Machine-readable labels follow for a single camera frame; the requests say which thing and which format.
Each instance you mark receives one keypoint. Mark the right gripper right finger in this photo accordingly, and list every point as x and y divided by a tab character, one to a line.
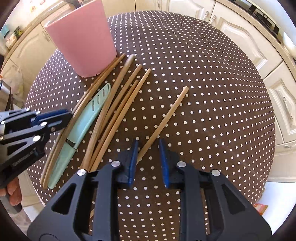
169	159

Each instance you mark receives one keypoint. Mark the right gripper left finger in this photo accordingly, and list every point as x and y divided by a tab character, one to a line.
128	166

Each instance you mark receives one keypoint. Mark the cream lower kitchen cabinets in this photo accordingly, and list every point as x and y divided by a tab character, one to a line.
274	61

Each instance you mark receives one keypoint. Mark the person's left hand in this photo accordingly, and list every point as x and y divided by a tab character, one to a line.
13	189

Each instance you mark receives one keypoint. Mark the wooden chopstick leftmost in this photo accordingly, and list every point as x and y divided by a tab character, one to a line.
54	153

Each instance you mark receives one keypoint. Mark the short wooden chopstick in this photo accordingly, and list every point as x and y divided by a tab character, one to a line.
111	122

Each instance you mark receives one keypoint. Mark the mint green sheathed knife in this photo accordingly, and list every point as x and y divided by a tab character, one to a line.
80	128

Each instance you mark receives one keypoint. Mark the wooden chopstick dark left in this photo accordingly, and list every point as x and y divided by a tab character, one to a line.
98	126

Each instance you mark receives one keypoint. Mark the wooden chopstick far right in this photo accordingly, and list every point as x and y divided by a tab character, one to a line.
162	125

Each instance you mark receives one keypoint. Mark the wooden chopstick middle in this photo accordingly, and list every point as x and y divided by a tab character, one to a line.
119	97

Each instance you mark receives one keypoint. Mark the brown polka dot tablecloth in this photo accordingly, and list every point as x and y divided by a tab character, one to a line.
225	122

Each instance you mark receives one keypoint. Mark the pink utensil cup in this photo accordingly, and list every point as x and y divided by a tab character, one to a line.
83	36

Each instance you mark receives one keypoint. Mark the black gas stove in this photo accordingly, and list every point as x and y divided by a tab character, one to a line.
256	12

